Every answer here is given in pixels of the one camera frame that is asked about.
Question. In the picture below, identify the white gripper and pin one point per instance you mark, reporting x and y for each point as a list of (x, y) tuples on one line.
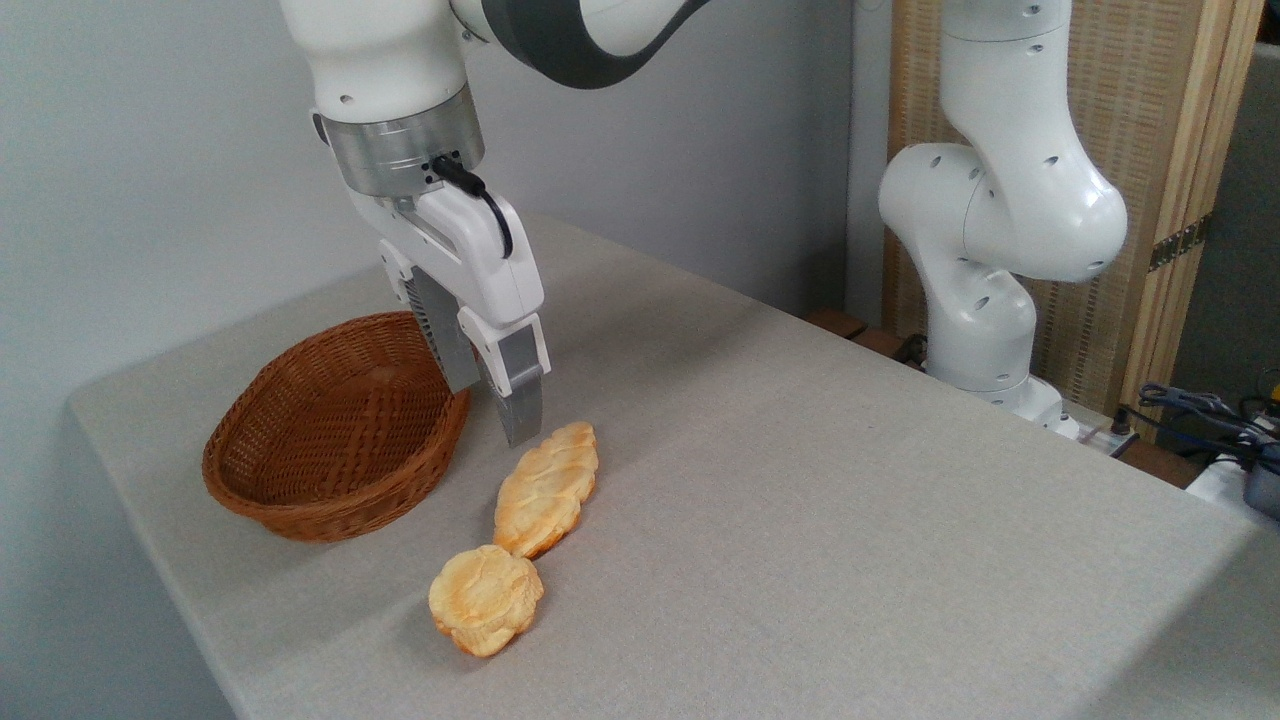
[(470, 250)]

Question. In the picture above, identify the round golden bread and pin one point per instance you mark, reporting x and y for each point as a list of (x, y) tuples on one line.
[(487, 598)]

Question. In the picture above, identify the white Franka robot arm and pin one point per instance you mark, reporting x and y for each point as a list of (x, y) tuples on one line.
[(1005, 200)]

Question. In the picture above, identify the long braided bread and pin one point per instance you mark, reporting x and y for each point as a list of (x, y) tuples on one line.
[(545, 490)]

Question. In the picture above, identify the brown wicker basket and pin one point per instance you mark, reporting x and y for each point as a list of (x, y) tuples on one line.
[(330, 450)]

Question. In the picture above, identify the grey tablecloth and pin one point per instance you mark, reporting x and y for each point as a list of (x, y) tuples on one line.
[(800, 520)]

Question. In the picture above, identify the brown wooden block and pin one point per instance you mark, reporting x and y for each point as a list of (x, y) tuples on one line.
[(835, 322)]

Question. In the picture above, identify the wooden rattan folding screen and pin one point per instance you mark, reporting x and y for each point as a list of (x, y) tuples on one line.
[(1150, 130)]

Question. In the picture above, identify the metal screen hinge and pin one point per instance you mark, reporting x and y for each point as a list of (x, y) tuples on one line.
[(1180, 243)]

